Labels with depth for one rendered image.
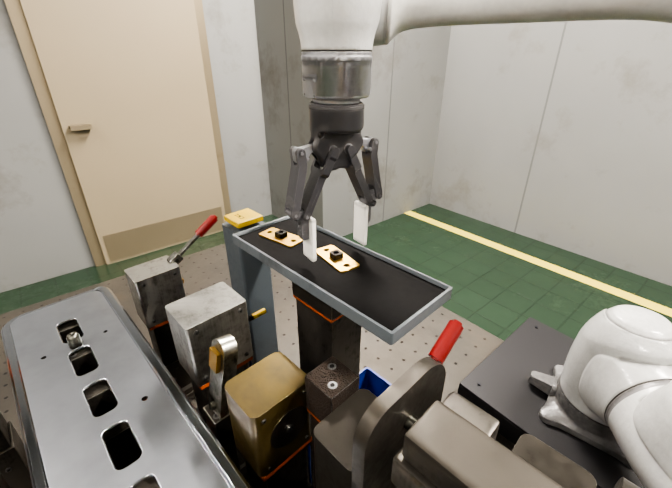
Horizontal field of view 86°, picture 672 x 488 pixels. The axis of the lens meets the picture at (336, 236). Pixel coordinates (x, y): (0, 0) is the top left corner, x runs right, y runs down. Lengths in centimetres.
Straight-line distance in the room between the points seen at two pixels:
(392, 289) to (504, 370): 57
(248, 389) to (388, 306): 21
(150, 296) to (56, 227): 243
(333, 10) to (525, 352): 92
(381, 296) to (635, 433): 47
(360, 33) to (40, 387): 69
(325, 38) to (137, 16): 269
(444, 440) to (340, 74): 39
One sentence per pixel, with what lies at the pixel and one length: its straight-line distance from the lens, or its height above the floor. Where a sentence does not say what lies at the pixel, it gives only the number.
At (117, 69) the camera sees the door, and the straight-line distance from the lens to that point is 306.
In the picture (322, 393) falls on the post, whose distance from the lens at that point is 47.
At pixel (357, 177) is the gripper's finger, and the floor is 130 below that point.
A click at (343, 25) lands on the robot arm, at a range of 47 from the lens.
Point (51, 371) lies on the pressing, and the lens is 78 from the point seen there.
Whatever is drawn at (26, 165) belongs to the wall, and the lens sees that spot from 312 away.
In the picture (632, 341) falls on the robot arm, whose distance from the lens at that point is 83.
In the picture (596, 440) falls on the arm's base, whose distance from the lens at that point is 98.
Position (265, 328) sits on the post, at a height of 88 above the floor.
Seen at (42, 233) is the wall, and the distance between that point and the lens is 325.
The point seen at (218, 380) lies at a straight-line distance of 57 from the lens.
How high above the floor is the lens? 146
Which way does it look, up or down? 26 degrees down
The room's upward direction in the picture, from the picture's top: straight up
